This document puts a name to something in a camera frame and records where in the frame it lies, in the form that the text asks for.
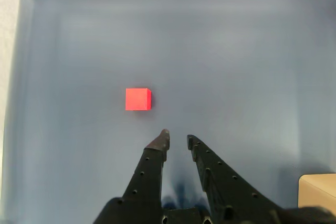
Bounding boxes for beige box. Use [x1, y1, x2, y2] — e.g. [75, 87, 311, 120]
[298, 173, 336, 209]

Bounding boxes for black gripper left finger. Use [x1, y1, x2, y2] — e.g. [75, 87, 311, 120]
[93, 129, 171, 224]

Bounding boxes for red cube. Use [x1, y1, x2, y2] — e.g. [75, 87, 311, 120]
[124, 88, 153, 111]

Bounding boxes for blue-grey table mat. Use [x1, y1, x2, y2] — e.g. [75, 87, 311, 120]
[0, 0, 336, 224]

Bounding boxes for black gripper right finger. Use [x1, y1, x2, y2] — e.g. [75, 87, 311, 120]
[186, 134, 289, 224]

